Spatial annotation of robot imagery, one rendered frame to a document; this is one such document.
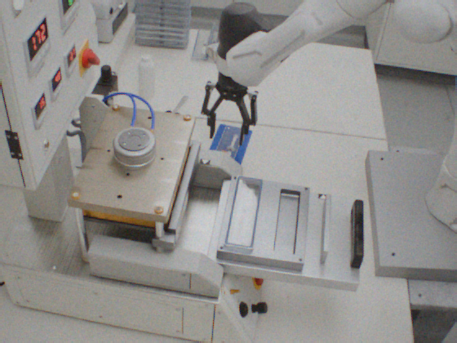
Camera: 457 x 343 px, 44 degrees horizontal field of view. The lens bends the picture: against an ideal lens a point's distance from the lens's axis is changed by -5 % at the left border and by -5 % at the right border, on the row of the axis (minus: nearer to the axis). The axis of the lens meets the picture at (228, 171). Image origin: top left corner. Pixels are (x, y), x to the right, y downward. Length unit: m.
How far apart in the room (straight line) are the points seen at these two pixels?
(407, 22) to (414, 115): 2.14
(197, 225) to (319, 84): 0.87
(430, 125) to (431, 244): 1.77
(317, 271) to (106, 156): 0.45
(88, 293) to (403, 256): 0.73
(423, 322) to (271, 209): 0.88
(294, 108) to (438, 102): 1.68
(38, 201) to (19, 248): 0.10
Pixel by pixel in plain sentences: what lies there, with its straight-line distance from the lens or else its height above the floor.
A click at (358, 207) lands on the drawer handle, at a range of 1.20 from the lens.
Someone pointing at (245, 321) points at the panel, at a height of 0.81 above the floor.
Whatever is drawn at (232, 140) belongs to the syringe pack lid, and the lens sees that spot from 1.64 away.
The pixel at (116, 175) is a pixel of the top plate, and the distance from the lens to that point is 1.06.
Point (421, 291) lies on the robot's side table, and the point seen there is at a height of 0.75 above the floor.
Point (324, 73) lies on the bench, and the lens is 2.00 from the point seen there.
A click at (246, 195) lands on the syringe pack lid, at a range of 1.18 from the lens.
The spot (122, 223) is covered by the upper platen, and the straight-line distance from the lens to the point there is 1.09.
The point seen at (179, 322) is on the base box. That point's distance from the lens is 1.20.
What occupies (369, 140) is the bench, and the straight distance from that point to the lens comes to 1.77.
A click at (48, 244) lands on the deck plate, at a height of 0.93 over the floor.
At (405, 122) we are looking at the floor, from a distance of 3.15.
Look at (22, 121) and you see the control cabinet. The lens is 0.91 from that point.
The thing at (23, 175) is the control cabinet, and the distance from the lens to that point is 0.99.
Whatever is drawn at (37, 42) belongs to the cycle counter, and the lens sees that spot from 0.91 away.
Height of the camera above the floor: 1.86
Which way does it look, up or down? 45 degrees down
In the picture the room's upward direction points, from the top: 5 degrees clockwise
